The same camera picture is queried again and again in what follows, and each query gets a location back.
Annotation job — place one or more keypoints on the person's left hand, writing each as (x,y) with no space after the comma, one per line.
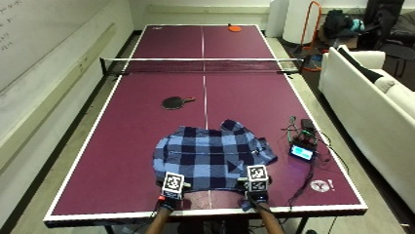
(169,199)

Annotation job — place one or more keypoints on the person's right hand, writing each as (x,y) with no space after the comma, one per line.
(257,194)

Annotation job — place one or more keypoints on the blue plaid shirt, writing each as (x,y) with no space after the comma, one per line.
(212,156)

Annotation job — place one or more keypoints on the white marker cube on left glove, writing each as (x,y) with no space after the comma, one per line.
(173,185)

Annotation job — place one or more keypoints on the white marker cube on glove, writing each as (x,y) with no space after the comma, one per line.
(173,185)
(259,178)

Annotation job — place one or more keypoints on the white marker cube on right glove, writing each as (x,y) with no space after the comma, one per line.
(259,178)

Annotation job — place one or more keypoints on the black power adapter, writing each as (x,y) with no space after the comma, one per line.
(308,124)

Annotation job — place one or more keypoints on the black table tennis paddle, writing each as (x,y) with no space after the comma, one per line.
(173,102)

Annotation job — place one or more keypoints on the white sofa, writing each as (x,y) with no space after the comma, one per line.
(372,120)

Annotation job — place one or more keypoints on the black table tennis net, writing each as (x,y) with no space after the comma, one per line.
(203,65)

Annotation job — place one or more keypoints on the orange table tennis paddle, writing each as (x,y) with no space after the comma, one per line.
(235,28)

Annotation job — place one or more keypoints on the white round column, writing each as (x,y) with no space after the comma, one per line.
(299,19)

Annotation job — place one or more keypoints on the black backpack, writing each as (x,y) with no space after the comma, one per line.
(338,23)

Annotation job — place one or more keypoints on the white whiteboard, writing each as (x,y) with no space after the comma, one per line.
(39,39)

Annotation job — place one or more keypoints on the black office chair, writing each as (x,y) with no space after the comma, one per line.
(396,35)

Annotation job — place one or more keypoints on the orange metal frame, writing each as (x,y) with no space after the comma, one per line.
(312,35)

